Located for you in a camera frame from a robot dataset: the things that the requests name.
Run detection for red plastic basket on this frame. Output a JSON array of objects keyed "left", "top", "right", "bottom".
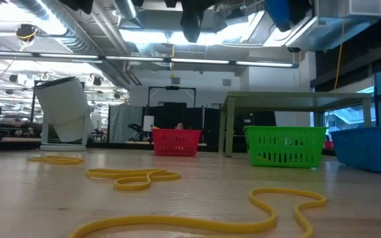
[{"left": 151, "top": 128, "right": 202, "bottom": 157}]

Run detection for yellow rubber band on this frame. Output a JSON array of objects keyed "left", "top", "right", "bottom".
[
  {"left": 85, "top": 168, "right": 182, "bottom": 192},
  {"left": 27, "top": 155, "right": 86, "bottom": 165},
  {"left": 69, "top": 186, "right": 328, "bottom": 238}
]

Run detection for long ceiling light bar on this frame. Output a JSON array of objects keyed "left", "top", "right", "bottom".
[{"left": 0, "top": 49, "right": 300, "bottom": 69}]

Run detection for black partition panels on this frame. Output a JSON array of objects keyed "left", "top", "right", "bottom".
[{"left": 143, "top": 101, "right": 223, "bottom": 147}]

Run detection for white sign board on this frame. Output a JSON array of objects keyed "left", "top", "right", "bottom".
[{"left": 142, "top": 114, "right": 155, "bottom": 132}]

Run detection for gray hanging cloth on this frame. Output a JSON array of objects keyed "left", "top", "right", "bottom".
[{"left": 108, "top": 103, "right": 144, "bottom": 144}]

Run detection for green plastic basket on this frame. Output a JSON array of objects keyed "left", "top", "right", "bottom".
[{"left": 243, "top": 125, "right": 329, "bottom": 169}]

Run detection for blue plastic basket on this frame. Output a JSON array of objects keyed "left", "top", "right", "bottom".
[{"left": 329, "top": 126, "right": 381, "bottom": 175}]

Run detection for white tilted bin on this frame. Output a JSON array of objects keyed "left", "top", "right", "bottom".
[{"left": 32, "top": 76, "right": 96, "bottom": 152}]

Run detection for yellow hanging power cord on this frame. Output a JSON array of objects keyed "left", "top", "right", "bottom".
[
  {"left": 333, "top": 18, "right": 347, "bottom": 91},
  {"left": 169, "top": 42, "right": 177, "bottom": 79}
]

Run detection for silver round air duct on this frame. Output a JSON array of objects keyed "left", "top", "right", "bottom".
[{"left": 112, "top": 0, "right": 140, "bottom": 20}]

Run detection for black ceiling cord reel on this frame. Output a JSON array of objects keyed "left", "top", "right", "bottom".
[{"left": 15, "top": 23, "right": 40, "bottom": 52}]

